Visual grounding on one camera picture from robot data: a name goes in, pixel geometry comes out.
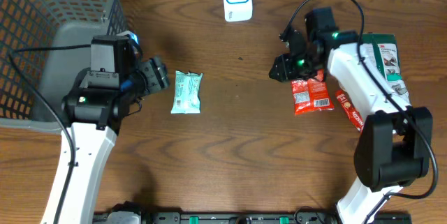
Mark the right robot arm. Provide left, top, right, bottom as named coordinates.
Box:
left=269, top=7, right=439, bottom=223

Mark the grey plastic mesh basket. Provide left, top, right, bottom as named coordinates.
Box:
left=1, top=0, right=128, bottom=134

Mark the orange-red snack bag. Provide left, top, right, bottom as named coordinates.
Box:
left=291, top=70, right=334, bottom=116

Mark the light teal snack packet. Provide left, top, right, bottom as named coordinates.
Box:
left=170, top=70, right=203, bottom=114

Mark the green white 3M package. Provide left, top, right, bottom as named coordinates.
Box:
left=362, top=33, right=410, bottom=103

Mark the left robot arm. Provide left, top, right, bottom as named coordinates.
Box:
left=41, top=31, right=170, bottom=223

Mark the red stick packet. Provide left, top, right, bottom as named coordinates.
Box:
left=335, top=90, right=364, bottom=132

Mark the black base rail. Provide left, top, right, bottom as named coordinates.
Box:
left=92, top=210, right=413, bottom=224

